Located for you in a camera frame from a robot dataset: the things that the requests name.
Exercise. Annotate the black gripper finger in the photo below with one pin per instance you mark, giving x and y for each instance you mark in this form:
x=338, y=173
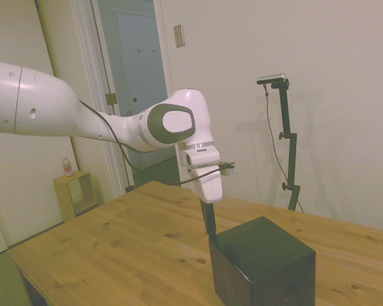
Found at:
x=204, y=213
x=212, y=220

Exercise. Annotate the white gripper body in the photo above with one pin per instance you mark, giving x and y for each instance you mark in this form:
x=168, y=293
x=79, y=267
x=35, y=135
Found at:
x=210, y=186

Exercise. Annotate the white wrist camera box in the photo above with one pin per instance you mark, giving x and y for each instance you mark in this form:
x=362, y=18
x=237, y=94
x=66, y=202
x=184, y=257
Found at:
x=201, y=157

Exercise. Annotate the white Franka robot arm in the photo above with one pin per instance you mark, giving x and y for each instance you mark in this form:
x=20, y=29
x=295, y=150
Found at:
x=67, y=105

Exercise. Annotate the white closet door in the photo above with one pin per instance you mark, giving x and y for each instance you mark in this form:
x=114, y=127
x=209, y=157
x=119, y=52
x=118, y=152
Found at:
x=19, y=159

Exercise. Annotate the pale blue hallway door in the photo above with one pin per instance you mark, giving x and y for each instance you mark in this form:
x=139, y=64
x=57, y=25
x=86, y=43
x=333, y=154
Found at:
x=140, y=63

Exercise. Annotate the small wooden cube shelf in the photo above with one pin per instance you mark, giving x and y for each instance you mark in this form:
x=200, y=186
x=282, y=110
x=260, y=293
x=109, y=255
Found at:
x=67, y=194

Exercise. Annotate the beige wall switch plate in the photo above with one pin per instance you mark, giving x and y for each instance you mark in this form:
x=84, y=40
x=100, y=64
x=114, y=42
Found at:
x=179, y=36

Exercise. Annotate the metal door latch plate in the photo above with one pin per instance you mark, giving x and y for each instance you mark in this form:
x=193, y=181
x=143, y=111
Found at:
x=129, y=113

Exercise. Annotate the clear plastic bottle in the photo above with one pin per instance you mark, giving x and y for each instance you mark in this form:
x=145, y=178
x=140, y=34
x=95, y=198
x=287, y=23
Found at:
x=67, y=167

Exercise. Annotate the black drawer cabinet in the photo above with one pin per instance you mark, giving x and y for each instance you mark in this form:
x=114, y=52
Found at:
x=268, y=252

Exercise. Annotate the black camera stand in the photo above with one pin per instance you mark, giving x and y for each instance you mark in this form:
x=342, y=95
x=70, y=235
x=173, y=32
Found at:
x=290, y=153

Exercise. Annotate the silver camera on stand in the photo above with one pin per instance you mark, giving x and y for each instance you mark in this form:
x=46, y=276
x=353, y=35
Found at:
x=271, y=78

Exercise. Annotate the brass door hinge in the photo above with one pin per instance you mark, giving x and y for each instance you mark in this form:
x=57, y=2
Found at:
x=111, y=99

